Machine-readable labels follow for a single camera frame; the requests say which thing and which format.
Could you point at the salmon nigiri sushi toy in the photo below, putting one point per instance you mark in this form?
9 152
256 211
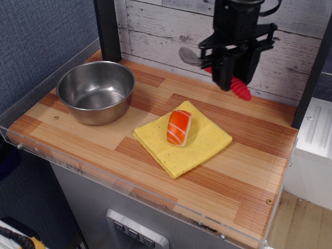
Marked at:
178 127

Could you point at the yellow folded cloth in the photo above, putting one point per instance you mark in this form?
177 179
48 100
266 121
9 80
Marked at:
205 139

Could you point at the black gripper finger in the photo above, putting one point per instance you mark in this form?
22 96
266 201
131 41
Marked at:
222 71
245 66

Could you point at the grey cabinet with button panel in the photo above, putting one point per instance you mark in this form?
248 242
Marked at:
108 218

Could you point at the black vertical post right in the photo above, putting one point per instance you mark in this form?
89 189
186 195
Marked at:
314 76

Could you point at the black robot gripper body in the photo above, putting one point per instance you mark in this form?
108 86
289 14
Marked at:
236 31

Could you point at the black vertical post left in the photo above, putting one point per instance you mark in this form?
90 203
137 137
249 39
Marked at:
108 30

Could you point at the clear acrylic table guard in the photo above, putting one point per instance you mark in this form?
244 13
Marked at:
228 201

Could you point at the stainless steel bowl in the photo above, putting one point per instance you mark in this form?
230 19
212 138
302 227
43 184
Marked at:
97 93

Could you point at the metal spoon with red handle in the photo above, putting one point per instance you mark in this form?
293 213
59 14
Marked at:
236 85

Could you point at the black vertical post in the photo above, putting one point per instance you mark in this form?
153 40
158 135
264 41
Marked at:
108 30
314 76

